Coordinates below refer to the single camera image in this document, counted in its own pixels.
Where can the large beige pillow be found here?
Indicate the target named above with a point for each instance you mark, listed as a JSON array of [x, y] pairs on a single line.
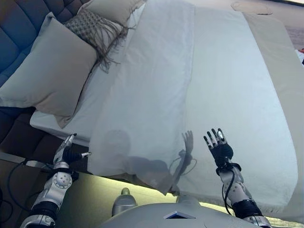
[[52, 71]]

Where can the wooden nightstand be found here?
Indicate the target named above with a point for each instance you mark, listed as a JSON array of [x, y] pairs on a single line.
[[14, 197]]

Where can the beige woven bedspread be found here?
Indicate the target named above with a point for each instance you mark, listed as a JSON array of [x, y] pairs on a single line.
[[273, 52]]

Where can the silver left robot leg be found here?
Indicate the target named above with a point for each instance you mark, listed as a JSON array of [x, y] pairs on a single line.
[[123, 202]]

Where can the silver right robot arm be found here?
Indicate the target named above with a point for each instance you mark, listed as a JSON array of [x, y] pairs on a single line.
[[240, 192]]

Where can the white duvet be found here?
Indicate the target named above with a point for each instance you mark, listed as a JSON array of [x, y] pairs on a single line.
[[152, 95]]

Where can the woven fringed grey cushion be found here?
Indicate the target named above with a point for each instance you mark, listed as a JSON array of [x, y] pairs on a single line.
[[92, 26]]

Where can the silver right robot leg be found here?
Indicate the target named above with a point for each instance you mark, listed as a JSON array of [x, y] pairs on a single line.
[[187, 199]]

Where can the silver robot leg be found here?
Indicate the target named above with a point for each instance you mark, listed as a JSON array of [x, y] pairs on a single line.
[[123, 202], [187, 199]]

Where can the grey robot torso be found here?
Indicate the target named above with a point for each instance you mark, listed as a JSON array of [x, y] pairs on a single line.
[[178, 217]]

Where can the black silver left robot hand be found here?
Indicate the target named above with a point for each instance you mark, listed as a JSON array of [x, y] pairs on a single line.
[[70, 155]]

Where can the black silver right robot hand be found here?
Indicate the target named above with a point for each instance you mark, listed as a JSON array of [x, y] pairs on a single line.
[[223, 152]]

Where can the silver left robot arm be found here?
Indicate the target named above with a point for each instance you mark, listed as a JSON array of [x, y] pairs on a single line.
[[57, 185]]

